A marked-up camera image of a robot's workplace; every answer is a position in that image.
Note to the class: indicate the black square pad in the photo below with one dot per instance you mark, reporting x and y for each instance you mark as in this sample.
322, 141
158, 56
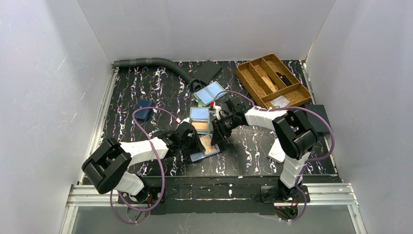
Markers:
207, 72

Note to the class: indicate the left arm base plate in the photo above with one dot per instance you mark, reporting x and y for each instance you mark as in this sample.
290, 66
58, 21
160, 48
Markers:
148, 195

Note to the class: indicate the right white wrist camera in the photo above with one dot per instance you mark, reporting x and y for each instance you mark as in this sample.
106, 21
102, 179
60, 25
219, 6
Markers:
214, 110

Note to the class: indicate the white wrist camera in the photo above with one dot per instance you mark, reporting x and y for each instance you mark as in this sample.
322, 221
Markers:
214, 110
187, 120

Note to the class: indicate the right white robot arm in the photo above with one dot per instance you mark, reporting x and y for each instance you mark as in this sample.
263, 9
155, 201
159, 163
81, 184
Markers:
295, 133

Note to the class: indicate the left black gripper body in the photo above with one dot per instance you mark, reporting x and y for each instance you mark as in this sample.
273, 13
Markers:
196, 142

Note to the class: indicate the wicker divided tray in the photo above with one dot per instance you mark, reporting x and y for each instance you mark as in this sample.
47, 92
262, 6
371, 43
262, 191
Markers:
250, 73

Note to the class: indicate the wooden piece in tray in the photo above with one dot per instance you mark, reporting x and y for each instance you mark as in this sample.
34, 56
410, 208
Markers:
271, 87

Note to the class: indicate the black card in tray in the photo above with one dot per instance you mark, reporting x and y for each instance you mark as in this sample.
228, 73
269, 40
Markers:
284, 78

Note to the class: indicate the black box right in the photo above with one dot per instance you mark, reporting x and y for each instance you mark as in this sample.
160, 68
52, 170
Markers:
319, 126

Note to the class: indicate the green card holder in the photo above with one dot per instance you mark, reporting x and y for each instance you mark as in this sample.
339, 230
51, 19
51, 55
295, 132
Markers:
200, 119
206, 95

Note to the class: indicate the blue snap wallet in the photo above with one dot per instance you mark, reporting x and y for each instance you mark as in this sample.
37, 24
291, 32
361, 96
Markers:
143, 110

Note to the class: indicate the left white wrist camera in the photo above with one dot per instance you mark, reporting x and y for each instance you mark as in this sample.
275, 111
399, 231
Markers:
187, 120

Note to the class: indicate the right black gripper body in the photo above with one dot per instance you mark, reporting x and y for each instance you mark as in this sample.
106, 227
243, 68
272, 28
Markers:
218, 128

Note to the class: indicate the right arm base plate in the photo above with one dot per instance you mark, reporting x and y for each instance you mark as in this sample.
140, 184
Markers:
274, 194

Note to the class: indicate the white box with code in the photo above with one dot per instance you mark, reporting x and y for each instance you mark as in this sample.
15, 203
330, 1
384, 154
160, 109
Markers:
276, 152

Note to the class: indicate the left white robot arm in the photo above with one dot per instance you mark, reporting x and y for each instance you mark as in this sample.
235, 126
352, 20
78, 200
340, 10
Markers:
107, 167

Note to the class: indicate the black card holder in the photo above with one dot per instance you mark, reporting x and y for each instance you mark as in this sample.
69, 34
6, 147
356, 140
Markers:
198, 156

